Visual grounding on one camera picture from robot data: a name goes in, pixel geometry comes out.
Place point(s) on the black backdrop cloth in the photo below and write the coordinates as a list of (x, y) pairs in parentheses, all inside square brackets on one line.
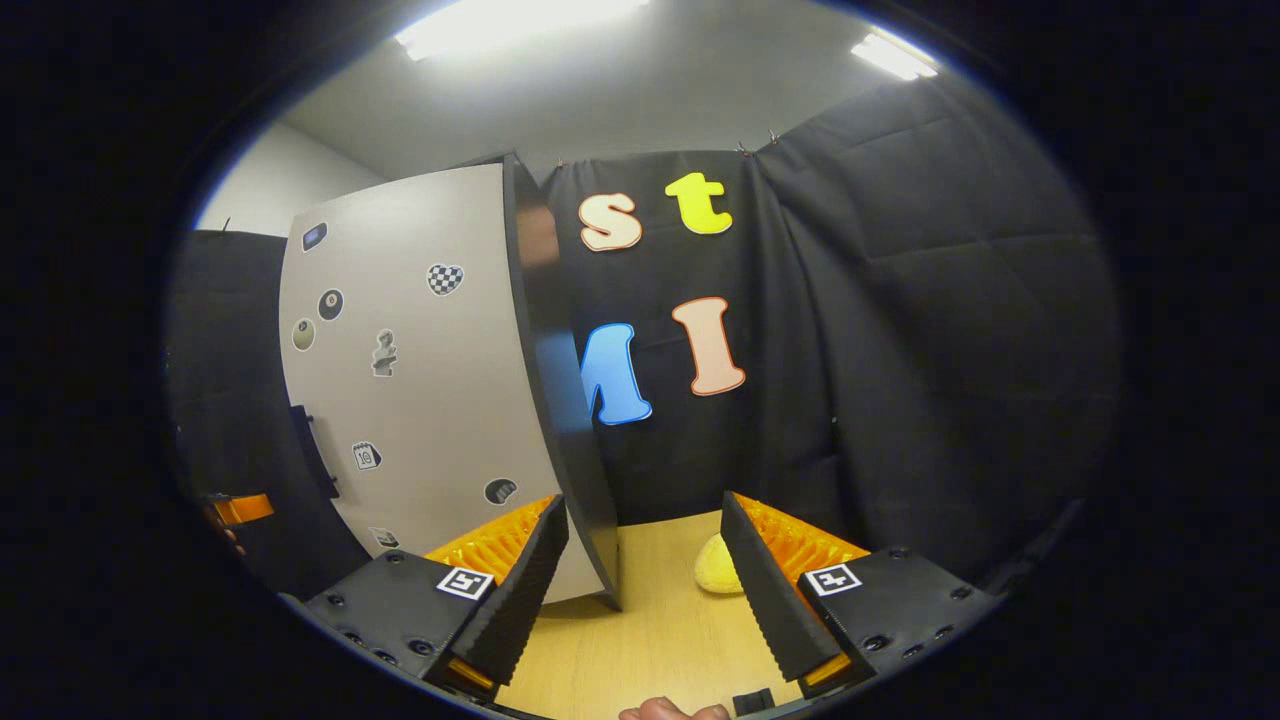
[(950, 320)]

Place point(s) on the yellow plush ball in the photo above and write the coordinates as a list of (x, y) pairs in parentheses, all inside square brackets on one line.
[(718, 572)]

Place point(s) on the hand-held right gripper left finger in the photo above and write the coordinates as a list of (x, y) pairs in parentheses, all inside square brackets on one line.
[(520, 610)]

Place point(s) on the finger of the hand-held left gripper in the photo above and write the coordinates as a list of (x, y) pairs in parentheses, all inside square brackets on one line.
[(243, 509)]

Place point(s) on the long ceiling light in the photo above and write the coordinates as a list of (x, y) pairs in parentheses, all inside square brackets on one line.
[(520, 22), (893, 56)]

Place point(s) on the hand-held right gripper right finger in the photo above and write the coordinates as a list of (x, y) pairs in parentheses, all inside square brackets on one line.
[(770, 600)]

